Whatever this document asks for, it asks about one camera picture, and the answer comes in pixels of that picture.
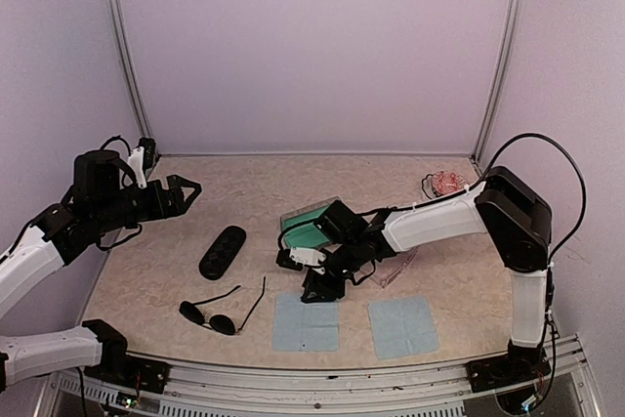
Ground aluminium front rail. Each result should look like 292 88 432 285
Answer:
34 336 603 416

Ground blue cleaning cloth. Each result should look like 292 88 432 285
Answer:
272 293 339 353
368 296 439 359

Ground right aluminium corner post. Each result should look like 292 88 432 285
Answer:
471 0 522 166

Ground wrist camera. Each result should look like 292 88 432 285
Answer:
276 248 326 274
127 137 156 189

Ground clear frame glasses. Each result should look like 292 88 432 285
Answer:
370 247 418 288

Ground grey glasses case green lining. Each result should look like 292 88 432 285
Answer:
279 196 339 249

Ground aluminium corner post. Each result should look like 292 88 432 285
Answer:
105 0 155 139
471 0 522 166

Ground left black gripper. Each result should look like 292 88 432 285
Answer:
93 173 200 233

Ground black round sunglasses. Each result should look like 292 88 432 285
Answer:
179 276 267 336

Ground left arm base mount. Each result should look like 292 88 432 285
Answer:
82 319 170 395

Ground left aluminium corner post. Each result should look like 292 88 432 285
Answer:
105 0 155 139

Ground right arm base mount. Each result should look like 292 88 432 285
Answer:
465 340 554 393

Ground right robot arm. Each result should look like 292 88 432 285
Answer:
301 166 553 382

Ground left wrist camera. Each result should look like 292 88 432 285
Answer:
127 137 156 189

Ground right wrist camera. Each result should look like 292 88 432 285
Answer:
276 248 326 274

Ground red patterned bowl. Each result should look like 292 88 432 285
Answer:
421 171 469 199

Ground black oval glasses case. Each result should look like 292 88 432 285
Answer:
198 226 247 281

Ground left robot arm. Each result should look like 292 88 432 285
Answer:
1 146 202 388

